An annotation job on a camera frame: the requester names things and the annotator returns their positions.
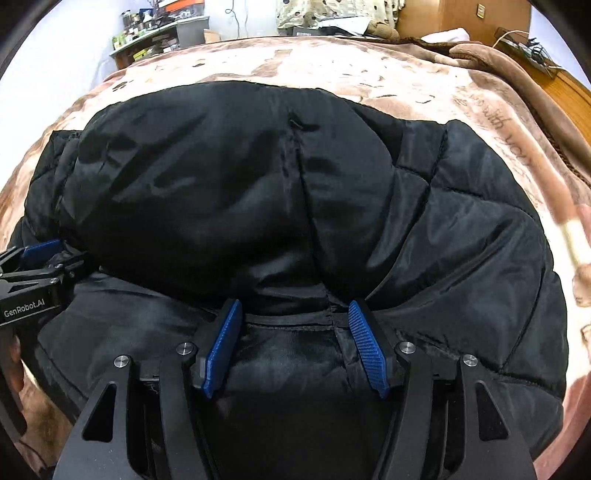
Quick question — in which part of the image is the wooden wardrobe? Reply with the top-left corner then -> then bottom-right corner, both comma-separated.
397,0 -> 532,47

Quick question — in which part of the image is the patterned cream curtain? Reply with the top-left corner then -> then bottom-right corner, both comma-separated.
276,0 -> 407,36

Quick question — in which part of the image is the cluttered desk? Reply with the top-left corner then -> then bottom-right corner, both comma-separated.
110,0 -> 211,70

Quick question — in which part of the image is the black quilted jacket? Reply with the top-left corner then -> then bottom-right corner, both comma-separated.
9,79 -> 568,480

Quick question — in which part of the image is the white cable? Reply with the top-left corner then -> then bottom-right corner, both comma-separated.
492,30 -> 528,49

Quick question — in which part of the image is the white pillow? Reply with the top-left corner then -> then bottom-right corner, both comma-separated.
422,28 -> 472,45

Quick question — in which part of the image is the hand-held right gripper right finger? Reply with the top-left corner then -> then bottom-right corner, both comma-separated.
347,300 -> 539,480

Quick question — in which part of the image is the person's left hand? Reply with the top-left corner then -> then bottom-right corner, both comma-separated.
10,336 -> 25,394

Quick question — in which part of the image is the brown plush toy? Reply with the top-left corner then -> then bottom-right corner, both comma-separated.
365,21 -> 400,40

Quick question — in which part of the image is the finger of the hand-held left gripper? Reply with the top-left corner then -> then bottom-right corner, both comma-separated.
41,251 -> 91,282
0,239 -> 64,273

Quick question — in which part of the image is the grey bin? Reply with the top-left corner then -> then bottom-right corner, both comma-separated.
178,17 -> 211,47

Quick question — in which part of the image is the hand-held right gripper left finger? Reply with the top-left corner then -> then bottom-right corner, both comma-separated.
53,299 -> 244,480

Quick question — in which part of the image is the orange lid storage box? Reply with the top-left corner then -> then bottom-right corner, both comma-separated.
161,0 -> 204,14

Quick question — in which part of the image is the pile of papers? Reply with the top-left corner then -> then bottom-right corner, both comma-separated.
291,25 -> 366,38

